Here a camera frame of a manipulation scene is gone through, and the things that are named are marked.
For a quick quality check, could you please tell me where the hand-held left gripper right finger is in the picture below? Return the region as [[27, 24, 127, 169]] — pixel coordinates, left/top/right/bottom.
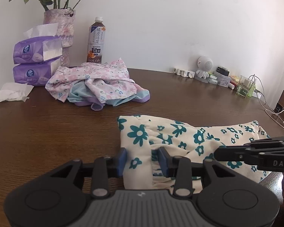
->
[[157, 147, 237, 198]]

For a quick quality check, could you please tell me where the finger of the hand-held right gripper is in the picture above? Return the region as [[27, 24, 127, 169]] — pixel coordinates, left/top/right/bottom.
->
[[214, 145, 284, 165], [243, 136, 284, 150]]

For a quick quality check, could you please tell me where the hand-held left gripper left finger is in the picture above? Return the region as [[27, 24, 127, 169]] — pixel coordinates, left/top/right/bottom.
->
[[50, 147, 128, 198]]

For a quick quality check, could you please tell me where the cream teal-flowered garment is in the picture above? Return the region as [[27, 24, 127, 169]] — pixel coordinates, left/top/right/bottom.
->
[[117, 115, 271, 195]]

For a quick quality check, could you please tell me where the green spray bottle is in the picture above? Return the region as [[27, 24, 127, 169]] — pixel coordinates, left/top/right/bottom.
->
[[247, 79, 256, 98]]

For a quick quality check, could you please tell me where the glass cup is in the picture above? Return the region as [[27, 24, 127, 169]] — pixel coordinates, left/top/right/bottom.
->
[[236, 75, 254, 98]]

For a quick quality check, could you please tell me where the light blue purple-trimmed garment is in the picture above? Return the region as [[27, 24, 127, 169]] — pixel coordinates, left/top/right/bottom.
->
[[67, 82, 151, 111]]

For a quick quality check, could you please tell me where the small black box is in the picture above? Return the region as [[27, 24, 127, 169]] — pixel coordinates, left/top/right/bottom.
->
[[215, 66, 230, 76]]

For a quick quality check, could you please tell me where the pink floral garment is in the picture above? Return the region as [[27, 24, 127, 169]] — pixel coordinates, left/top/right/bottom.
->
[[45, 57, 138, 103]]

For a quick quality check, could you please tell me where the white robot figurine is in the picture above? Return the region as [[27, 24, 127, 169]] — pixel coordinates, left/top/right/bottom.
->
[[194, 55, 214, 83]]

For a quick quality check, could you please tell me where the tea bottle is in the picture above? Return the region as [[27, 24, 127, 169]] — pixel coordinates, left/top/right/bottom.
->
[[86, 16, 107, 64]]

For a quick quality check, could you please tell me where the loose white tissue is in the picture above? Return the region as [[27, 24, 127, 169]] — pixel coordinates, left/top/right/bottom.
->
[[0, 82, 35, 106]]

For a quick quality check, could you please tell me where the opened purple tissue pack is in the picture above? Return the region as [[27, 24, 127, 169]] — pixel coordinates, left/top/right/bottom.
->
[[13, 23, 62, 64]]

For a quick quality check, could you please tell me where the pink mottled vase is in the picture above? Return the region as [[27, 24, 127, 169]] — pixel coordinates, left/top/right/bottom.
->
[[43, 8, 76, 68]]

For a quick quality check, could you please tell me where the white charger with cable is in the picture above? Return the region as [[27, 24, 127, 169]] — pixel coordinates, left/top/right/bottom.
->
[[248, 74, 267, 104]]

